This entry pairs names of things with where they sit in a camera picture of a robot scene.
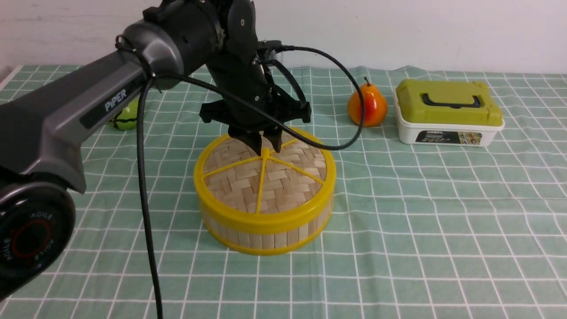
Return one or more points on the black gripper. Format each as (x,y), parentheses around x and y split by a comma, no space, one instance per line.
(253,83)

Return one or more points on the white box with green lid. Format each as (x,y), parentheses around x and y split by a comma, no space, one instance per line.
(446,112)

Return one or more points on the bamboo steamer basket yellow rim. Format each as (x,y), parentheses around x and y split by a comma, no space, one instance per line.
(283,233)

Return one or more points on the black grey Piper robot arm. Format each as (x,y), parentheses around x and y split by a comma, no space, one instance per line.
(42,131)

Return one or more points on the green checkered tablecloth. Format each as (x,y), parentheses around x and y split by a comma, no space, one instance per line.
(417,232)

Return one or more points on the green striped toy watermelon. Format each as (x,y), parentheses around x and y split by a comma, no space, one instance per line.
(126,119)

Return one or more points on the yellow rimmed woven steamer lid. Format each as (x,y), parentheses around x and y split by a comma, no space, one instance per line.
(267,193)

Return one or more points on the orange red toy pear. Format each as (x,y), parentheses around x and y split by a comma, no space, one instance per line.
(374,105)

